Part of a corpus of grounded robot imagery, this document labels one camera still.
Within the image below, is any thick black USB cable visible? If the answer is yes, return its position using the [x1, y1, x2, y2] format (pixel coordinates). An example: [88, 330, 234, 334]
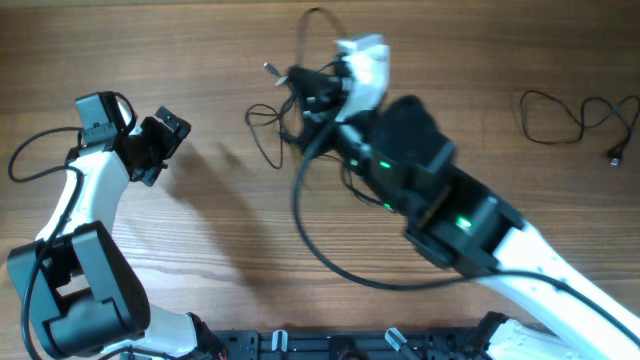
[243, 62, 306, 171]

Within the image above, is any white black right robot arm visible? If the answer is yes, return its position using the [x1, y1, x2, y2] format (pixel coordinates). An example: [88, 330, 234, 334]
[285, 66, 639, 359]

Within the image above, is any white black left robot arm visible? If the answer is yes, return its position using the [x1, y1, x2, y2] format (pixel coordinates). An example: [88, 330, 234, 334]
[7, 91, 227, 359]

